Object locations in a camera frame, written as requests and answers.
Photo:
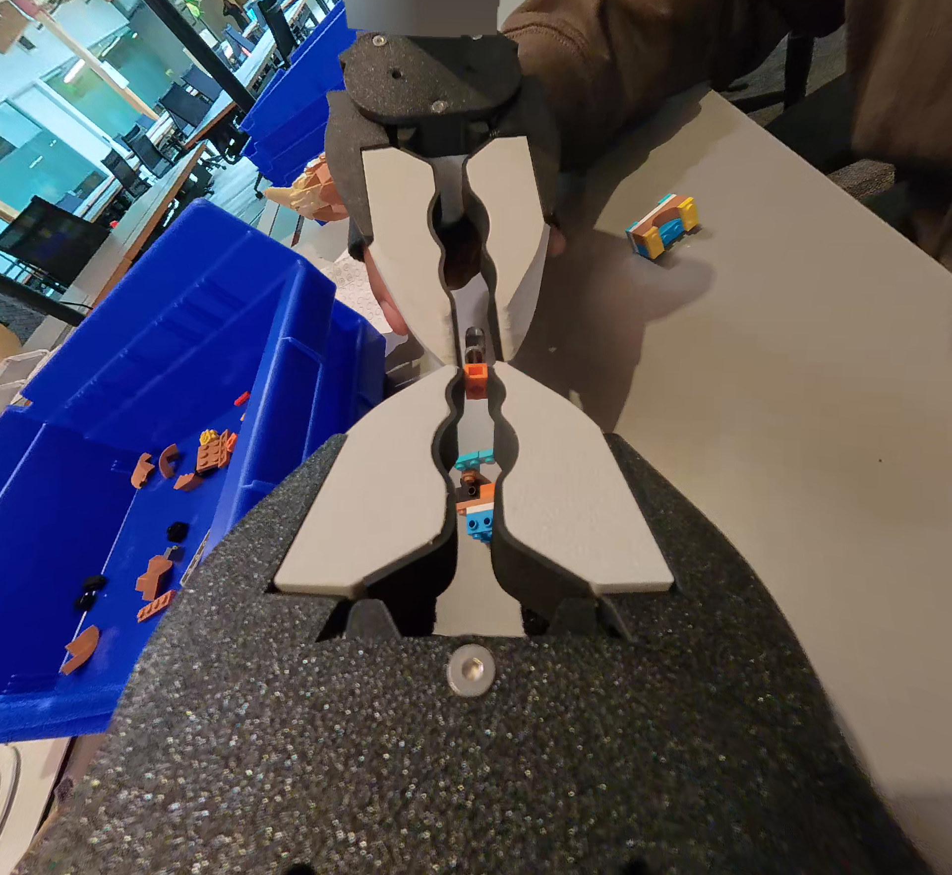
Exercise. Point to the black office chair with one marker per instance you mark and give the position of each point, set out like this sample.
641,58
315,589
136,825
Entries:
194,101

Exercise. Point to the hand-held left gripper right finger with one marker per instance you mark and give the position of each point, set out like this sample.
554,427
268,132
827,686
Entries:
588,511

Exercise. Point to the brown toy brick model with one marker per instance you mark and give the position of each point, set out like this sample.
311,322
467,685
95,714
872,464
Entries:
313,191

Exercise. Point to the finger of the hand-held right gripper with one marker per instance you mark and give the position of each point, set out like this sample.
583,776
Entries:
513,228
399,235

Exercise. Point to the blue plastic bin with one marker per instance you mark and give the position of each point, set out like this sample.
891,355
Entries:
290,116
223,325

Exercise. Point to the blue orange toy brick assembly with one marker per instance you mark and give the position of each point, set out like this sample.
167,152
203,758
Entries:
476,518

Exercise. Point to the toy bricks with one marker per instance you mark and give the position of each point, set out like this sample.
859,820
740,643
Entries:
216,451

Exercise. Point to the printed paper sheet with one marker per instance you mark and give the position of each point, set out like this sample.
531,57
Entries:
351,273

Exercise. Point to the person's right forearm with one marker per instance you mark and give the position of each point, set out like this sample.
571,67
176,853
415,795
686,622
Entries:
670,12

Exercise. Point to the person's right hand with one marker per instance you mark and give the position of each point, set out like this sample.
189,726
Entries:
387,302

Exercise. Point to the black monitor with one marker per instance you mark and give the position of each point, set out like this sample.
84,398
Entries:
52,243

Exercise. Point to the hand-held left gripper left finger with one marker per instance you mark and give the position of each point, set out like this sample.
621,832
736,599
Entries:
372,511

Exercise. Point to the black metal post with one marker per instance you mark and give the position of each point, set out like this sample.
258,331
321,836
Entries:
156,12

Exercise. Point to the small multicoloured toy brick block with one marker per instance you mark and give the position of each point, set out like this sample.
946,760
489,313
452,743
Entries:
662,228

